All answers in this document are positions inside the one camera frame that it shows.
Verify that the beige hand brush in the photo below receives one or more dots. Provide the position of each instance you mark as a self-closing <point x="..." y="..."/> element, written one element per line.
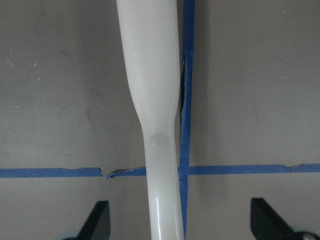
<point x="150" y="42"/>

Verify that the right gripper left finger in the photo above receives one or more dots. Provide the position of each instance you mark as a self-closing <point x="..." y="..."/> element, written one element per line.
<point x="97" y="226"/>

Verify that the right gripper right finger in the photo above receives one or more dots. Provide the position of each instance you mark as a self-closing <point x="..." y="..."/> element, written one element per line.
<point x="267" y="224"/>

